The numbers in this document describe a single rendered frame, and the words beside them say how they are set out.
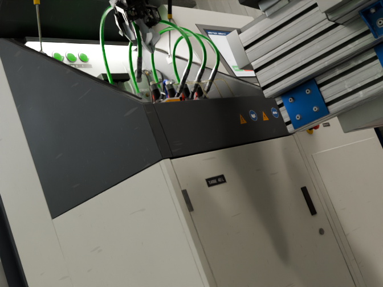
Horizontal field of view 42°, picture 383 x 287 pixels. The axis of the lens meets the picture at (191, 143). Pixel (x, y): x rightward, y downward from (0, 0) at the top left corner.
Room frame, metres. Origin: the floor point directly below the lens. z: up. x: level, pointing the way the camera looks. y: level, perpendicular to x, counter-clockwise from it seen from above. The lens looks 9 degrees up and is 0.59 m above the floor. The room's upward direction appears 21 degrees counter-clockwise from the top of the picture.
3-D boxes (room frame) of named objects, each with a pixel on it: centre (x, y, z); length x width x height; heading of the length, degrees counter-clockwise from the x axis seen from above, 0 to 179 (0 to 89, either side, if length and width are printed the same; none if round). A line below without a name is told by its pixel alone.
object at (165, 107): (1.56, -0.13, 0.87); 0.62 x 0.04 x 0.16; 140
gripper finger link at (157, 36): (1.68, -0.01, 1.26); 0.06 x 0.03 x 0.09; 50
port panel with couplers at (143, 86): (2.07, 0.10, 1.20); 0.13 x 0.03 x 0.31; 140
